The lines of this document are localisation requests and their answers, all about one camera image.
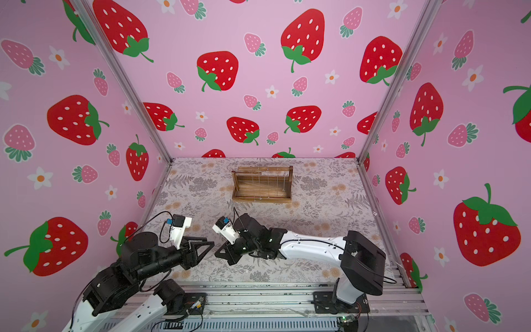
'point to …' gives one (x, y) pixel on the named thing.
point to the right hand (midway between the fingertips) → (217, 251)
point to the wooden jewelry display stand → (265, 185)
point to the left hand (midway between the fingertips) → (211, 242)
